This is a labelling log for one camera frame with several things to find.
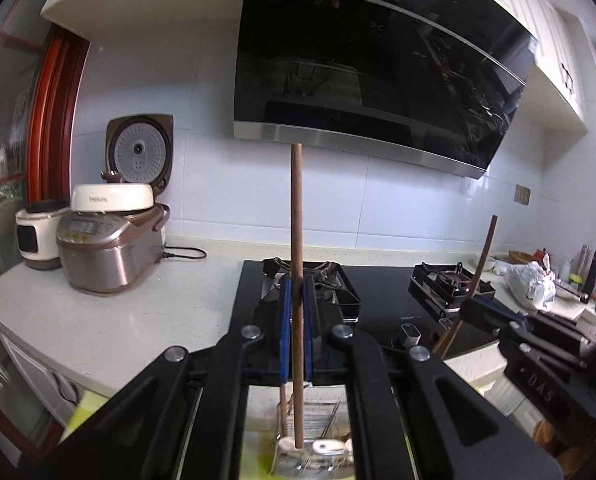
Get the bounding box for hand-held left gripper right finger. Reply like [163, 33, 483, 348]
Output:
[303, 276, 564, 480]

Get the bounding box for white domed appliance lid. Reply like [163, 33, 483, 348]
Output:
[70, 171, 156, 212]

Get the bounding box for white upper cabinet with handles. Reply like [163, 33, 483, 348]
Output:
[448, 0, 591, 133]

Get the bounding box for steel wire utensil rack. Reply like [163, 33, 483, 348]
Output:
[270, 385, 355, 480]

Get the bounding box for black glass range hood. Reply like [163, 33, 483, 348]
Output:
[233, 0, 539, 181]

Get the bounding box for long brown chopstick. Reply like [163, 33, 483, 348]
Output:
[435, 215, 499, 358]
[290, 144, 305, 448]

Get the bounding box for black power cable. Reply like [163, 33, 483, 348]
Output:
[160, 246, 208, 262]

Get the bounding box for small white brown appliance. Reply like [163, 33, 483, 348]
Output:
[15, 200, 71, 272]

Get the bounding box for black bottle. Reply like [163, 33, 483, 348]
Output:
[583, 251, 596, 301]

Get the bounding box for red framed glass door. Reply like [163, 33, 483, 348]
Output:
[0, 0, 91, 461]

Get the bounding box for white plastic bag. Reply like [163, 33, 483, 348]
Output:
[505, 260, 556, 311]

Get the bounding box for small white ceramic spoon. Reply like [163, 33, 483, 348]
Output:
[312, 439, 346, 456]

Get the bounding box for white kitchen base cabinets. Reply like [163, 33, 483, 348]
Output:
[0, 322, 534, 466]

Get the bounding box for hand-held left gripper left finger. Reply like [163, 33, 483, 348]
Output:
[20, 279, 293, 480]

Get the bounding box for person's right hand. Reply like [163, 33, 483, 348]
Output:
[532, 417, 596, 466]

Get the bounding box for black burner grate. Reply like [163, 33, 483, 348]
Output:
[409, 261, 496, 321]
[260, 257, 363, 323]

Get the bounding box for white speckled stone countertop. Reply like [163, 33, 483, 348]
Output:
[0, 232, 596, 396]

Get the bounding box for black glass gas hob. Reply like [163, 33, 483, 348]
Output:
[226, 259, 499, 376]

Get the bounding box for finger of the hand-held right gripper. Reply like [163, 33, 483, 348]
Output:
[532, 311, 595, 347]
[459, 295, 535, 334]

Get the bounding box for silver brown rice cooker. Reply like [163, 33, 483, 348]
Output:
[56, 114, 175, 295]

